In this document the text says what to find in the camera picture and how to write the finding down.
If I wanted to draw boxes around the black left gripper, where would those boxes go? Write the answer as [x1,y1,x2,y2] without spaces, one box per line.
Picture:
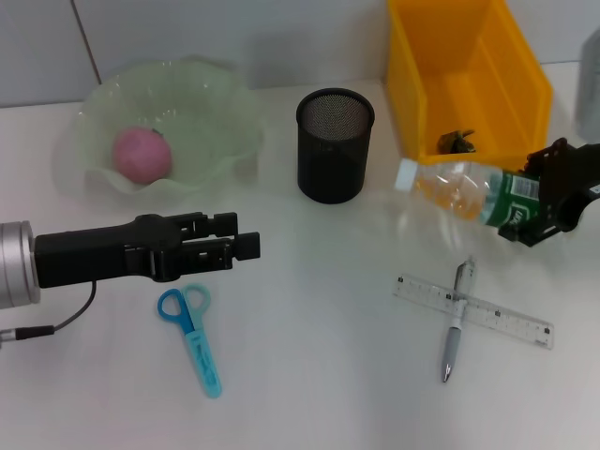
[34,211,262,289]

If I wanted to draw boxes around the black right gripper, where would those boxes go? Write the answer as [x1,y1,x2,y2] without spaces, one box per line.
[497,137,600,248]

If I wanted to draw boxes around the clear bottle with green label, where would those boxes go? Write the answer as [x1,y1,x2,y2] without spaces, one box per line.
[393,157,548,232]

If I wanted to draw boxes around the green plastic wrapper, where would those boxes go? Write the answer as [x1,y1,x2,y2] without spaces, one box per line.
[437,128,479,156]

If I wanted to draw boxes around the pink peach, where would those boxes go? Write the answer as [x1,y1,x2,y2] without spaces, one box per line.
[111,126,173,185]

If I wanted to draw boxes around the blue scissors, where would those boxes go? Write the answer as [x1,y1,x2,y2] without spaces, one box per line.
[157,282,224,399]

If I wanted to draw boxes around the green glass fruit plate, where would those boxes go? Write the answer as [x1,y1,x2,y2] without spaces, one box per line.
[73,55,266,208]

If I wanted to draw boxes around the black mesh pen holder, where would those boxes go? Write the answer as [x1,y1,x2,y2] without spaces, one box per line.
[294,87,376,205]

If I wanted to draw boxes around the transparent plastic ruler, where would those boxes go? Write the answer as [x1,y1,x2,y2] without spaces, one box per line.
[392,274,555,351]

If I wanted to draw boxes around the grey ballpoint pen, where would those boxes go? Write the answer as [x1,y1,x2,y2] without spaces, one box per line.
[439,255,478,384]

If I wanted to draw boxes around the yellow plastic bin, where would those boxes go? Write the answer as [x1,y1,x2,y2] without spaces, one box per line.
[385,0,554,170]

